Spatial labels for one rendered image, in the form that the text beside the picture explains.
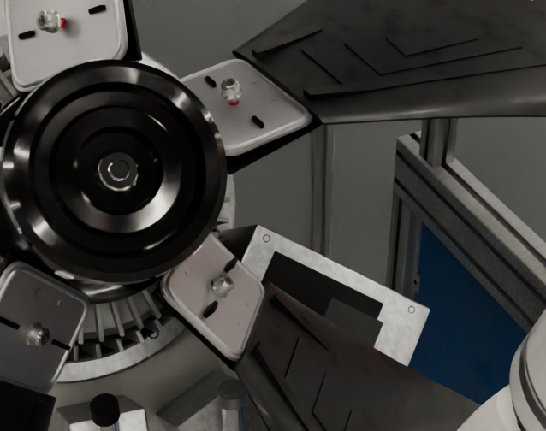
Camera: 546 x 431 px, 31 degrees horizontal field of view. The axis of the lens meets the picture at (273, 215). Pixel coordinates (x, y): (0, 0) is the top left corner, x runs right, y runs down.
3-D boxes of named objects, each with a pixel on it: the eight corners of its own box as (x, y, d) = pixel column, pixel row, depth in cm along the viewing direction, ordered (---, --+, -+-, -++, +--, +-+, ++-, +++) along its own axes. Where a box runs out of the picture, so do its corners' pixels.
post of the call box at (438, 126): (418, 154, 114) (427, 61, 106) (440, 148, 115) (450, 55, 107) (431, 168, 112) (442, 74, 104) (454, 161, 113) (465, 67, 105)
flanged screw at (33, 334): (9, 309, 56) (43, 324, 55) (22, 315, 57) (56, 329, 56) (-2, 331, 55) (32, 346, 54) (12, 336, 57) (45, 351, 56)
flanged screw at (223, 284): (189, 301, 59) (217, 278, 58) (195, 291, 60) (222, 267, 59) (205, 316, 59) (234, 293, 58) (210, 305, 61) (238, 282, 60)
